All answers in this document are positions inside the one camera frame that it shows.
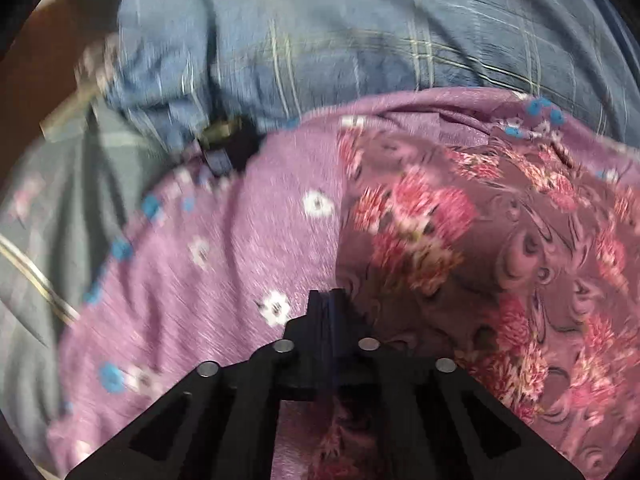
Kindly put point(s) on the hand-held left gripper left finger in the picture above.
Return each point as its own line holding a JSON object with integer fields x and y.
{"x": 318, "y": 320}

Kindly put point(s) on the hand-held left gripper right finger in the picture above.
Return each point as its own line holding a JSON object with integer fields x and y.
{"x": 336, "y": 320}

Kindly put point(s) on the purple small-flower garment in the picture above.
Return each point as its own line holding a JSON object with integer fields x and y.
{"x": 200, "y": 310}

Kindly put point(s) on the mauve pink-floral garment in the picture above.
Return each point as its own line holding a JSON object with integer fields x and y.
{"x": 500, "y": 240}

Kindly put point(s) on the small dark object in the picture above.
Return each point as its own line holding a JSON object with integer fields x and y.
{"x": 235, "y": 142}

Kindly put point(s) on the grey plaid bed sheet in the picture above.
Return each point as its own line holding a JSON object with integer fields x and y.
{"x": 50, "y": 240}

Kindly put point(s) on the blue plaid cloth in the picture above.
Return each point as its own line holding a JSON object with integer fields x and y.
{"x": 350, "y": 35}

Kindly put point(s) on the beige strip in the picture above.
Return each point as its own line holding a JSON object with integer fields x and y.
{"x": 70, "y": 117}

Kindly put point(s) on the small floral cloth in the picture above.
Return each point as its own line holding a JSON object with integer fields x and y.
{"x": 97, "y": 65}

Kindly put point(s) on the brown wooden furniture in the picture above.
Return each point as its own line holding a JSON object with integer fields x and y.
{"x": 45, "y": 70}

